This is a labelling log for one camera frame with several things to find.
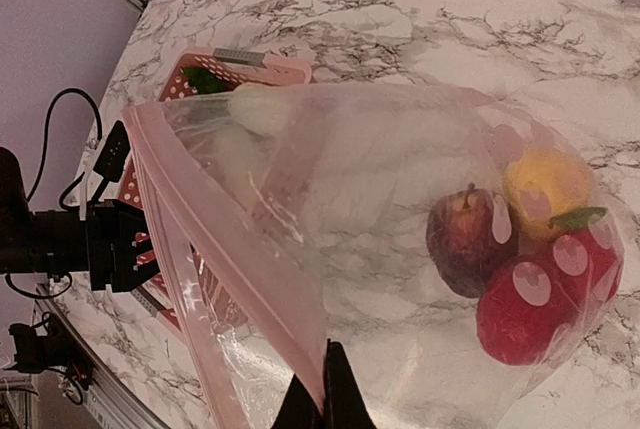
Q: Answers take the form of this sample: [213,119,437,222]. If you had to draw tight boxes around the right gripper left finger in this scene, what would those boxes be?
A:
[272,375,323,429]

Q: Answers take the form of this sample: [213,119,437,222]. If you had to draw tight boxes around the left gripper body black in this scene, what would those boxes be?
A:
[86,199,158,293]

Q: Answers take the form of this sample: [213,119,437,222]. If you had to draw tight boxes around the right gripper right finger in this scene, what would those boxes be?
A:
[323,340,376,429]

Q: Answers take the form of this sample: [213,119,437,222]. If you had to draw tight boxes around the white cabbage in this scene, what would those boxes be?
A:
[227,83,293,136]
[202,125,263,178]

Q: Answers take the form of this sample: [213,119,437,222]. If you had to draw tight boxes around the clear zip top bag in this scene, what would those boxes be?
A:
[122,83,624,428]

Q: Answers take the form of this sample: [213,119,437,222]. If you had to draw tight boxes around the red pepper front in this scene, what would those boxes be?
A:
[476,253,578,366]

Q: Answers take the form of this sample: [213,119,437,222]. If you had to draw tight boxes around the red pepper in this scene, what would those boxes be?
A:
[476,253,578,366]
[550,226,624,307]

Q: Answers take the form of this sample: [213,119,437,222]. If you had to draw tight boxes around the dark purple pepper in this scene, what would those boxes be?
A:
[425,184,519,299]

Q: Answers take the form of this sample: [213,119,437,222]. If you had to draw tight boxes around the yellow pepper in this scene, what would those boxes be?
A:
[503,148,591,240]

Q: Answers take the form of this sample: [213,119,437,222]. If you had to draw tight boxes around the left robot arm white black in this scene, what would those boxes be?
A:
[1,148,160,293]

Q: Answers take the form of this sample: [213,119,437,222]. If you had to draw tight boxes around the pink plastic basket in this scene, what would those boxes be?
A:
[117,48,316,345]

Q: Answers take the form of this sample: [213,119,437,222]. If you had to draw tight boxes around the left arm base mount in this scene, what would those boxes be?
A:
[8,311,94,406]

